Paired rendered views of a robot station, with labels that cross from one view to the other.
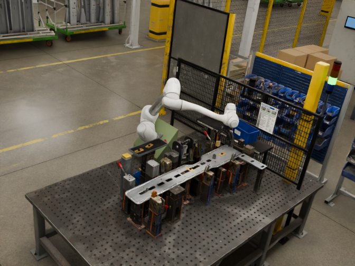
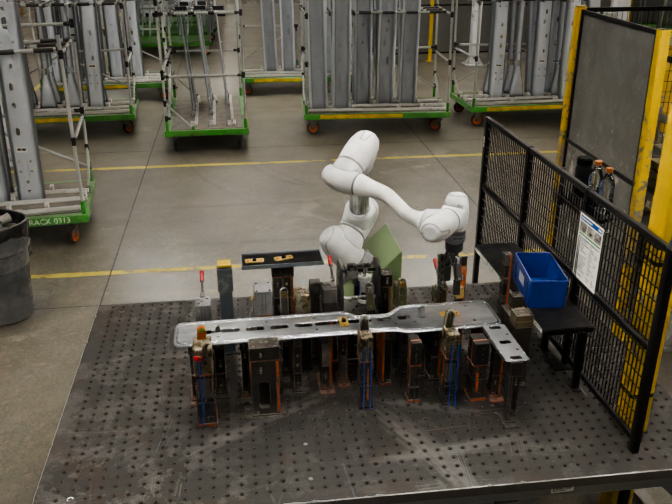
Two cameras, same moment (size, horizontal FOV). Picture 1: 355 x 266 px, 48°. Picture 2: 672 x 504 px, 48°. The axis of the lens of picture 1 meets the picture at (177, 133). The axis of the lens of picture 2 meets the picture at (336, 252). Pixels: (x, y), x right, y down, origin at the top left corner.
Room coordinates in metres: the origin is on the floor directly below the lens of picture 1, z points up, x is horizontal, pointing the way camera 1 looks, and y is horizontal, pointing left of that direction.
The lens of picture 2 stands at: (0.91, -1.94, 2.57)
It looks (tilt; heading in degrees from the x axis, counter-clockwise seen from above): 24 degrees down; 40
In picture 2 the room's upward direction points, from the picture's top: straight up
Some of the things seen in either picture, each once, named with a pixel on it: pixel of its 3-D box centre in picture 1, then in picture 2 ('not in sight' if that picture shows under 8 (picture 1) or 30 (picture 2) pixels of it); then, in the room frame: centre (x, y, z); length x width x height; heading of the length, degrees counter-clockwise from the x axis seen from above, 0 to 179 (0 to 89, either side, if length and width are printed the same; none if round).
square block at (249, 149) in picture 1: (246, 161); (518, 348); (3.55, -0.75, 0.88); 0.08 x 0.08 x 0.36; 49
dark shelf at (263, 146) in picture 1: (232, 133); (527, 283); (3.89, -0.60, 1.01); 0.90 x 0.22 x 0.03; 49
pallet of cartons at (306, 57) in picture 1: (306, 78); not in sight; (7.66, -2.43, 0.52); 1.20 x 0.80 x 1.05; 134
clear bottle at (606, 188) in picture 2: (268, 92); (606, 190); (3.92, -0.89, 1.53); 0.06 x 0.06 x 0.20
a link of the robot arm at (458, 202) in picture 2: (230, 112); (454, 211); (3.42, -0.47, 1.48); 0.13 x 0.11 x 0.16; 7
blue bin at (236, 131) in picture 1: (242, 131); (539, 279); (3.81, -0.69, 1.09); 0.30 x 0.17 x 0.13; 40
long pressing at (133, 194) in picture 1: (189, 170); (339, 323); (3.06, -0.15, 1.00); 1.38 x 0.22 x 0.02; 139
